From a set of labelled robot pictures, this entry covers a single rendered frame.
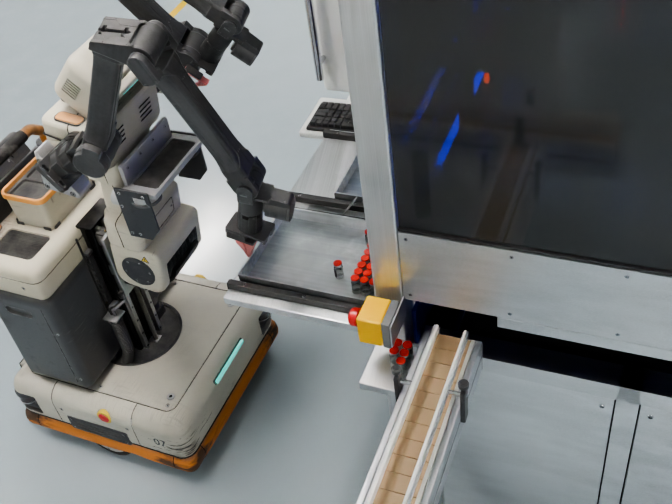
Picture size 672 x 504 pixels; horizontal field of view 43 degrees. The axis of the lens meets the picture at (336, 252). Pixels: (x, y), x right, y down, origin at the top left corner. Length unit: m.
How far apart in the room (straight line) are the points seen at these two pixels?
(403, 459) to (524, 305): 0.38
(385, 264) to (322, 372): 1.31
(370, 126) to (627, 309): 0.58
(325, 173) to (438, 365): 0.78
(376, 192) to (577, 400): 0.64
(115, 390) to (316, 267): 0.94
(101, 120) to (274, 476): 1.36
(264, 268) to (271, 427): 0.91
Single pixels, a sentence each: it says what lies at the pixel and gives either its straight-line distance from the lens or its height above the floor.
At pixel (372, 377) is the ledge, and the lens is 1.83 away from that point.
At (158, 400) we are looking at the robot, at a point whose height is 0.28.
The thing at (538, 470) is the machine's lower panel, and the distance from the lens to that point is 2.15.
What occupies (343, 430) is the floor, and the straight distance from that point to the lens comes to 2.84.
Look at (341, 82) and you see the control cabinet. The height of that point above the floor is 0.84.
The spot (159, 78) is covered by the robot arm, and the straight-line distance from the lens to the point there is 1.67.
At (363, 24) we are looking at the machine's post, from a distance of 1.41.
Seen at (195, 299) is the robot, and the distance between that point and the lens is 2.94.
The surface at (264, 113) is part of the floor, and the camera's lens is 4.26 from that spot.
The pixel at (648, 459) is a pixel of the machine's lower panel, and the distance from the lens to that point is 2.02.
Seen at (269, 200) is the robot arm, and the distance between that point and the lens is 1.90.
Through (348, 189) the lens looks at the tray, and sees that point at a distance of 2.28.
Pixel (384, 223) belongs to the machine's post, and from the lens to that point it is 1.65.
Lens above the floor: 2.31
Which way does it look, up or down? 43 degrees down
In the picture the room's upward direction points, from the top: 9 degrees counter-clockwise
